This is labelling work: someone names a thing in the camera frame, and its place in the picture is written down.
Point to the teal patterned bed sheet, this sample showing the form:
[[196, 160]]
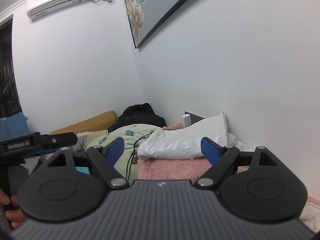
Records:
[[84, 170]]

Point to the blue towel on chair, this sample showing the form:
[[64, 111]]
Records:
[[14, 126]]

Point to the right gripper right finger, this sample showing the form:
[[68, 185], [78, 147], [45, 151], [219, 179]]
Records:
[[222, 161]]

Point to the pink fluffy blanket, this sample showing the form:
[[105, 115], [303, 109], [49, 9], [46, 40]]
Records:
[[166, 169]]

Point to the white charger box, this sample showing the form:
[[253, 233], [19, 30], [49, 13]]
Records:
[[186, 120]]

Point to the framed gold leaf picture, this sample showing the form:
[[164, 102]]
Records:
[[147, 17]]

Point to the mustard yellow headboard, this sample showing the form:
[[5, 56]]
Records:
[[98, 123]]

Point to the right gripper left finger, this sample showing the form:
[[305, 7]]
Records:
[[103, 159]]

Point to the black clothes pile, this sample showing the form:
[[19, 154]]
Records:
[[138, 114]]

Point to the light green plush blanket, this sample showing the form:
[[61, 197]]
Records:
[[133, 136]]

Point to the person's left hand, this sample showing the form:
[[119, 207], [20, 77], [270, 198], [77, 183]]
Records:
[[15, 215]]

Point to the white pillow with lettering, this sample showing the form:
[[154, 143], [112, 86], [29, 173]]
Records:
[[184, 143]]

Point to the striped beige grey pillow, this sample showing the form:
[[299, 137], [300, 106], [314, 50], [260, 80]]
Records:
[[85, 138]]

